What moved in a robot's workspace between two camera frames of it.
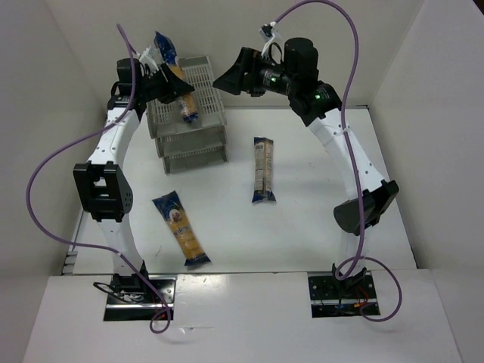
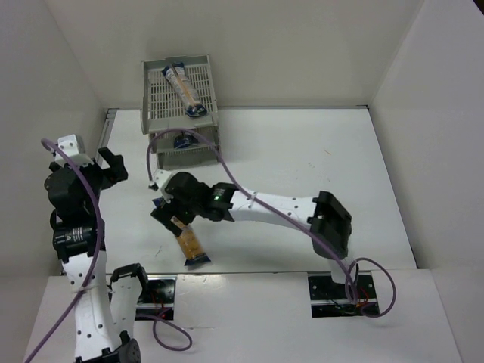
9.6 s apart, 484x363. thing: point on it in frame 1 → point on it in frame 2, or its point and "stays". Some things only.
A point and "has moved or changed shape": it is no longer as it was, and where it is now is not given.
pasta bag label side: [263, 170] → [184, 140]
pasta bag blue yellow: [169, 57] has moved or changed shape
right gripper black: [247, 70] → [166, 213]
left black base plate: [129, 306] stays
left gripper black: [161, 84] → [107, 171]
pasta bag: [190, 249] stays
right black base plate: [331, 297] stays
